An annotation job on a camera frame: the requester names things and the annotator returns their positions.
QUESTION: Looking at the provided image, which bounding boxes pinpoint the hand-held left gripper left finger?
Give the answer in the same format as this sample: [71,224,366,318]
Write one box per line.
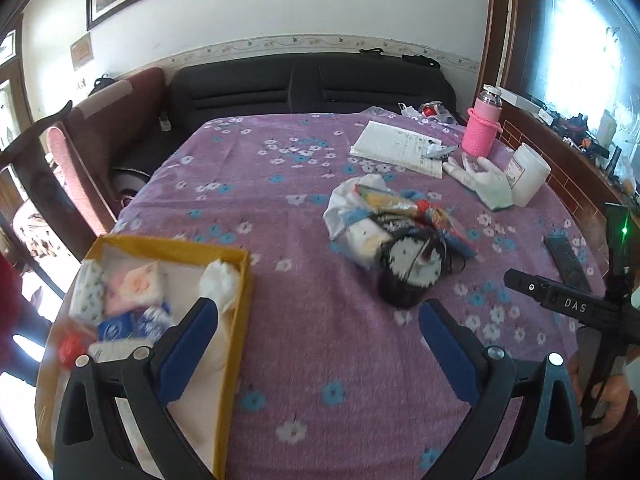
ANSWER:
[52,297,221,480]

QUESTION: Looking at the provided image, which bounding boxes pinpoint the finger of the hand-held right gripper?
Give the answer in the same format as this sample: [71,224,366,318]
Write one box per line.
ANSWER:
[503,268,613,328]

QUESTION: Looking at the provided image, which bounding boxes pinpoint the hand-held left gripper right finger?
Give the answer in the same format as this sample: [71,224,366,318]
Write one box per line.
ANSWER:
[419,299,587,480]

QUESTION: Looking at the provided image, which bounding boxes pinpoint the cream tissue pack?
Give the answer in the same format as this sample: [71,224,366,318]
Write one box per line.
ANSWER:
[87,341,153,363]

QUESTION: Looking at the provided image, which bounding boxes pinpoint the blue tissue pack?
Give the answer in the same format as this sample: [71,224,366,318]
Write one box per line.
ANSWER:
[95,305,176,346]

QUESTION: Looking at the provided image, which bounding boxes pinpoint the pink tissue pack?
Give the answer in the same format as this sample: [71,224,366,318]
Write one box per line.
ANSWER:
[102,260,168,318]

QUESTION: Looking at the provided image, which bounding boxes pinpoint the yellow cardboard box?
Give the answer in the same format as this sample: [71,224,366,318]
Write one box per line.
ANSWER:
[37,234,251,480]

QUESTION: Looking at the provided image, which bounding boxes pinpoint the small red packet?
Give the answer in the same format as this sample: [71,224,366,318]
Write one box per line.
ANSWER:
[57,335,86,371]

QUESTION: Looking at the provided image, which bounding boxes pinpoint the white dotted tissue pack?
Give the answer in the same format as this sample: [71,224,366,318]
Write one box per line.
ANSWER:
[67,260,106,328]

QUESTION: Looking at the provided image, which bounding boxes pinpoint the person's right hand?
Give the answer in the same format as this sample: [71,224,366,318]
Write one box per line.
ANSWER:
[584,375,640,443]

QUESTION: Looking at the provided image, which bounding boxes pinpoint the black cylinder with motor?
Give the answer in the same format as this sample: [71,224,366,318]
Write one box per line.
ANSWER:
[376,225,448,309]

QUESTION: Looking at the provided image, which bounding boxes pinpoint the brown wooden cabinet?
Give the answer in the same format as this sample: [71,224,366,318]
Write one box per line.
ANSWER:
[487,0,640,241]

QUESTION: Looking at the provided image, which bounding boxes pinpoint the blue and red packet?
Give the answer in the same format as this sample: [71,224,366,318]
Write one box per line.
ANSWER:
[415,200,478,261]

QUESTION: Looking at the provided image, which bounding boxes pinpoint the white plastic jar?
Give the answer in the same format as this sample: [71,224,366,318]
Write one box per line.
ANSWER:
[505,142,552,208]

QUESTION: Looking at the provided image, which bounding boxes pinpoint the purple floral tablecloth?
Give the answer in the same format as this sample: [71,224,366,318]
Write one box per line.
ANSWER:
[42,112,616,480]

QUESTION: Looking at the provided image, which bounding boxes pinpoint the white glove with green cuff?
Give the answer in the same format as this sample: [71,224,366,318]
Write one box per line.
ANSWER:
[442,154,515,211]

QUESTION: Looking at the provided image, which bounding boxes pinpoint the clear bag with blue contents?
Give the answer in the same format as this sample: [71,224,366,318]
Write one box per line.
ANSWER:
[332,215,393,271]

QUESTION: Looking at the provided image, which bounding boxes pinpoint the black white printed pouch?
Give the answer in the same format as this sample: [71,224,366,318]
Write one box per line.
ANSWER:
[375,212,421,233]

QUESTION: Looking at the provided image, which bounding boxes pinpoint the yellow green snack packet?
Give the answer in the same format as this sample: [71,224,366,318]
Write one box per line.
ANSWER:
[355,185,421,218]

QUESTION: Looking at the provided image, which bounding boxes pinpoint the pink thermos bottle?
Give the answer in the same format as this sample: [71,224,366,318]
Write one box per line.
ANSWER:
[461,84,503,157]

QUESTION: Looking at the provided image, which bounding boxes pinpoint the striped white plastic bag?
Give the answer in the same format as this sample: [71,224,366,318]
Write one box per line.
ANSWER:
[322,173,391,241]

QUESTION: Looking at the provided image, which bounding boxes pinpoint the red garment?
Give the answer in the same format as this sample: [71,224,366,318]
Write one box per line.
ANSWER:
[0,252,23,346]

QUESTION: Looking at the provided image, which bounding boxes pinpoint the white paper sheets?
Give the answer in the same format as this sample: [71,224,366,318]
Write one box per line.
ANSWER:
[349,120,446,179]

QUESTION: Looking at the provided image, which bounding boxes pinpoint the clear bag with red contents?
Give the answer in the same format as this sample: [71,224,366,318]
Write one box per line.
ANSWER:
[397,101,456,126]

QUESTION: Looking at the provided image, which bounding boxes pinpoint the maroon armchair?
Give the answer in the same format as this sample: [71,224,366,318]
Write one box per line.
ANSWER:
[45,67,168,236]

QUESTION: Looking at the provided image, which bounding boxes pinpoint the black leather sofa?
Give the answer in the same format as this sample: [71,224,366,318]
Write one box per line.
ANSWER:
[107,55,458,201]

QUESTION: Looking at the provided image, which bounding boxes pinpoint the black curved chair back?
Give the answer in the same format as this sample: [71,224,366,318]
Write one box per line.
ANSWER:
[0,100,73,171]

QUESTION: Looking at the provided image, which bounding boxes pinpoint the black bag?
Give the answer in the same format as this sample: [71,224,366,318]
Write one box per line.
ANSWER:
[87,74,116,98]

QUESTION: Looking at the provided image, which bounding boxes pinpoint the small wall plaque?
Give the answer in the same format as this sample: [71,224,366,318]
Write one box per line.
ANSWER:
[70,32,93,72]

